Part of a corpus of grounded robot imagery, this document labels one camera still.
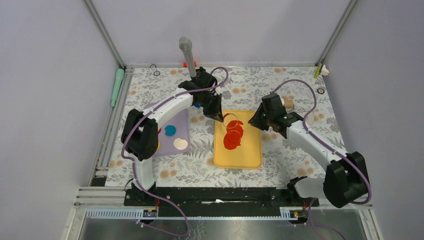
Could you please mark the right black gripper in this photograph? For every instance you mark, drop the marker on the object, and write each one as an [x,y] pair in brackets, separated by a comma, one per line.
[255,120]

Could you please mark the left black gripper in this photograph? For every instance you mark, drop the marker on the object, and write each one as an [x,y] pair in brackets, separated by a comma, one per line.
[216,112]

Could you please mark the red dough ball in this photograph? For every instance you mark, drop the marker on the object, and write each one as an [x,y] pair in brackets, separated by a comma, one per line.
[234,133]

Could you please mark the wooden dough roller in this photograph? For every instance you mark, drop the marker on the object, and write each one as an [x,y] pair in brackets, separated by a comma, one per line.
[288,103]

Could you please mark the yellow tray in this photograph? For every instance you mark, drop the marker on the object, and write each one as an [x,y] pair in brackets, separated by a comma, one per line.
[246,156]

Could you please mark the metal dough scraper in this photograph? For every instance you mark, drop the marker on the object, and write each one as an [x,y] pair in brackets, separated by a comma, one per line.
[310,119]

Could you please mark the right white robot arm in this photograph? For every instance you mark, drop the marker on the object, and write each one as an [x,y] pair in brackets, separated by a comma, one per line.
[346,176]

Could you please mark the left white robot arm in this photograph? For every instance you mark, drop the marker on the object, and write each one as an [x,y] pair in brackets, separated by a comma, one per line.
[140,135]

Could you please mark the flat white dough disc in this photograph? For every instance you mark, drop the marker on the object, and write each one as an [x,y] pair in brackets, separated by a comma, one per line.
[180,144]

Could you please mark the flat blue dough disc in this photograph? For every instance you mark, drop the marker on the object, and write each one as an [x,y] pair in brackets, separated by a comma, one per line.
[170,130]

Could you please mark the purple tray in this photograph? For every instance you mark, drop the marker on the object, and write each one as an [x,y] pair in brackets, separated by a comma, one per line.
[173,137]

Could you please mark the grey microphone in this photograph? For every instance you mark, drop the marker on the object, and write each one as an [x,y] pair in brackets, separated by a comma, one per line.
[185,45]

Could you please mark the white corner clip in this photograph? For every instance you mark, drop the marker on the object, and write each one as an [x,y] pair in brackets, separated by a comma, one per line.
[321,70]

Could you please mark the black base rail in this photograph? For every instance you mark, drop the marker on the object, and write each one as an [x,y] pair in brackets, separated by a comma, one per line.
[217,201]

